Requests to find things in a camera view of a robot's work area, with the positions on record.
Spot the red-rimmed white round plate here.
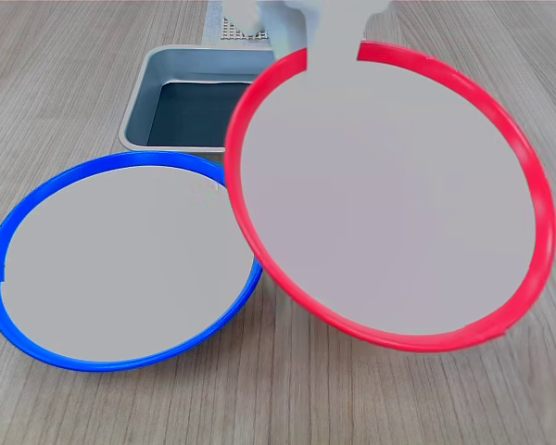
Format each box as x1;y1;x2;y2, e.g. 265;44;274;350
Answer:
222;40;556;355

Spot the pale perforated plate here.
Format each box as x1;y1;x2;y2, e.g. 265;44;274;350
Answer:
221;16;272;44

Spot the clear tape strip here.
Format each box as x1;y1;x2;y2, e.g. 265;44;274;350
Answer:
203;0;226;48

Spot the black mat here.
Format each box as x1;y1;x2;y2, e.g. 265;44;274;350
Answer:
146;80;256;149

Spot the steel tray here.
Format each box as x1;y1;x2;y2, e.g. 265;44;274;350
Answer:
119;44;279;155

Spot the blue-rimmed white round plate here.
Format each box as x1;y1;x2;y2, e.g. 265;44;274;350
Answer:
0;150;265;374

